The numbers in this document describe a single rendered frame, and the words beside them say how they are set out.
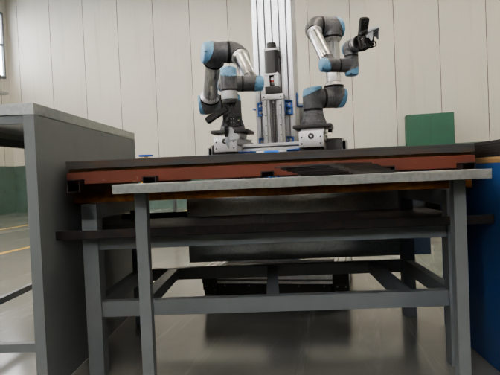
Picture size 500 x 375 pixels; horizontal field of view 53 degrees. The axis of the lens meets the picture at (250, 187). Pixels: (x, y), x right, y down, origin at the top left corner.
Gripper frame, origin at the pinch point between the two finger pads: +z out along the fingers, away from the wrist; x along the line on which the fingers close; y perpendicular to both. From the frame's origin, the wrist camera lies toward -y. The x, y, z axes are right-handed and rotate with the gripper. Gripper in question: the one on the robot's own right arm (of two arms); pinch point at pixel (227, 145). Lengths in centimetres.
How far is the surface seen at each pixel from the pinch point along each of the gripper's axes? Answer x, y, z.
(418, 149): -37, 75, 7
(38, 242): -55, -64, 35
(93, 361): -36, -53, 85
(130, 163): -37, -34, 8
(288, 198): 41, 28, 27
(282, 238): -35, 23, 39
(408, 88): 955, 348, -171
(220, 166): -37.0, 0.3, 10.3
